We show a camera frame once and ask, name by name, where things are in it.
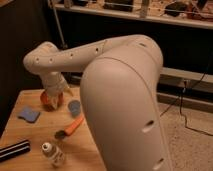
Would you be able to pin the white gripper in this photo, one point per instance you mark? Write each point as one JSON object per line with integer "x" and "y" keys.
{"x": 54, "y": 83}

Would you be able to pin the metal pole stand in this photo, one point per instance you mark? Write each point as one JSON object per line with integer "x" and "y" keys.
{"x": 63, "y": 43}

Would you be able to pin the grey baseboard rail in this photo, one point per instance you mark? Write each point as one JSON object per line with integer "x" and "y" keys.
{"x": 191, "y": 89}

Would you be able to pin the orange toy carrot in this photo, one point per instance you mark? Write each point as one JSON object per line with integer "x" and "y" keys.
{"x": 61, "y": 134}

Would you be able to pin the blue sponge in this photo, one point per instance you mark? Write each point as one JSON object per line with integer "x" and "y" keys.
{"x": 29, "y": 115}

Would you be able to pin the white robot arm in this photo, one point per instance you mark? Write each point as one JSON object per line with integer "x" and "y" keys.
{"x": 118, "y": 93}

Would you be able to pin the red bowl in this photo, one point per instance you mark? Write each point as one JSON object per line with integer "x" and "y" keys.
{"x": 44, "y": 102}

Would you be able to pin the white shelf ledge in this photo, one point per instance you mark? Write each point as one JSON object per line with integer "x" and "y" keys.
{"x": 132, "y": 16}

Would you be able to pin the blue cup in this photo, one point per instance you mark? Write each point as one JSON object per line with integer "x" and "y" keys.
{"x": 74, "y": 107}

